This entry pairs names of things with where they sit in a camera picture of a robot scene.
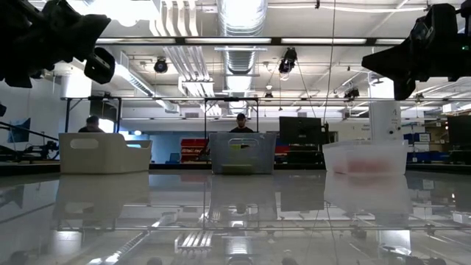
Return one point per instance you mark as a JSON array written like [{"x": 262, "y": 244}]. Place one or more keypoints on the blue screen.
[{"x": 20, "y": 130}]

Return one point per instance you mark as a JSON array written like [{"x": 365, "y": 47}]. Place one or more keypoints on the blue storage bin shelf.
[{"x": 423, "y": 156}]

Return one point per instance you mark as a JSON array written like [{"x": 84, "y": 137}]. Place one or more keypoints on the black ceiling lamp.
[
  {"x": 351, "y": 94},
  {"x": 287, "y": 60},
  {"x": 160, "y": 66}
]

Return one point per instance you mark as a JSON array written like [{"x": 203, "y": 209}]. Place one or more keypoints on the grey plastic bin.
[{"x": 265, "y": 154}]

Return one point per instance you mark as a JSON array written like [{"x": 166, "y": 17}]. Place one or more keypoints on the black monitor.
[
  {"x": 300, "y": 130},
  {"x": 460, "y": 130}
]

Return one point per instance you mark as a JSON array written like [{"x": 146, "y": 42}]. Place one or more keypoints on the silver spiral ventilation duct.
[{"x": 241, "y": 62}]

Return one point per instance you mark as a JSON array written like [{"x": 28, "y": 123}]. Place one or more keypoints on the red storage bin stack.
[{"x": 191, "y": 145}]

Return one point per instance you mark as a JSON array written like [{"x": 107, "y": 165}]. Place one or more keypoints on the white plastic bin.
[{"x": 103, "y": 158}]

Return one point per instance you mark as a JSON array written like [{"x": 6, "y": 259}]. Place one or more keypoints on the black station frame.
[{"x": 99, "y": 98}]

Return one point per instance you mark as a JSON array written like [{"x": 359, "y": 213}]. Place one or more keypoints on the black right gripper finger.
[{"x": 390, "y": 62}]

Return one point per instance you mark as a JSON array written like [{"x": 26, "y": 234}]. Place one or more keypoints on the yellow-green arch block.
[{"x": 237, "y": 169}]

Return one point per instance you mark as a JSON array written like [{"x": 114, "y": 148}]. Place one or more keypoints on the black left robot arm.
[{"x": 14, "y": 44}]

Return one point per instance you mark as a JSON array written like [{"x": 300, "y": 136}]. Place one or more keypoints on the black aluminium rig frame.
[{"x": 276, "y": 41}]

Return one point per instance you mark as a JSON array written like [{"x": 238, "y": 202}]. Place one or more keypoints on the orange rectangular block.
[{"x": 368, "y": 165}]

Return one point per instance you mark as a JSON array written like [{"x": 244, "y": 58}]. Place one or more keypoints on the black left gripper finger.
[{"x": 88, "y": 31}]

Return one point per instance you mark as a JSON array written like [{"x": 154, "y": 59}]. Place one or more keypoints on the person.
[
  {"x": 241, "y": 129},
  {"x": 92, "y": 123}
]

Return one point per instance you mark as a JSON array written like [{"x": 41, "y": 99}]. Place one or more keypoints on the clear translucent plastic bin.
[{"x": 399, "y": 154}]

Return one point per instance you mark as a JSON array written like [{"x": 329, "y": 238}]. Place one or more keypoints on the yellow-green rectangular block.
[{"x": 239, "y": 152}]

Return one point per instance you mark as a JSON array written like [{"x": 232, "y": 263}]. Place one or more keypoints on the white building column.
[{"x": 384, "y": 117}]

